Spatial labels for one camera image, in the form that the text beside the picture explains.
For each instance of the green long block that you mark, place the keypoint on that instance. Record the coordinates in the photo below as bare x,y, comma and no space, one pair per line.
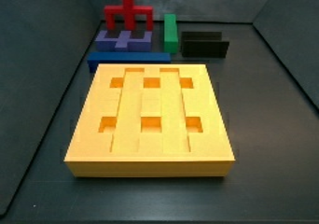
172,34

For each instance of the yellow slotted board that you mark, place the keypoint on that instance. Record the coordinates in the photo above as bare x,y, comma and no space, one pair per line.
150,124

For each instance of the purple comb-shaped block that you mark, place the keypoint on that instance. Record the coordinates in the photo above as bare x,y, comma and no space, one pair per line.
124,43

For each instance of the black U-shaped block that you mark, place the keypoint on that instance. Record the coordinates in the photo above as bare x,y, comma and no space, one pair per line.
204,44

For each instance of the blue long block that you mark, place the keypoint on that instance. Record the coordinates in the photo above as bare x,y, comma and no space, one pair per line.
126,57

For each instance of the red comb-shaped block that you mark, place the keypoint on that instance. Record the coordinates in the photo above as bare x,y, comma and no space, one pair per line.
129,10

